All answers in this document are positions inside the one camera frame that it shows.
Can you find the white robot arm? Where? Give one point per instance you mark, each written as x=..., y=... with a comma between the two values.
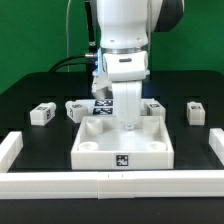
x=126, y=25

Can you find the white square tabletop tray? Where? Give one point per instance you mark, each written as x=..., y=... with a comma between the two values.
x=103, y=144

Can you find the fiducial marker sheet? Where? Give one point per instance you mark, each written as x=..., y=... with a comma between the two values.
x=98, y=107

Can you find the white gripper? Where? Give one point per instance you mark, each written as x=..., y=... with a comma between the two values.
x=121, y=68

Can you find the white U-shaped fence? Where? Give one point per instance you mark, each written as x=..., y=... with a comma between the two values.
x=101, y=185

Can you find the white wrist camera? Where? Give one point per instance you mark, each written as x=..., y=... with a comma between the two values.
x=101, y=85

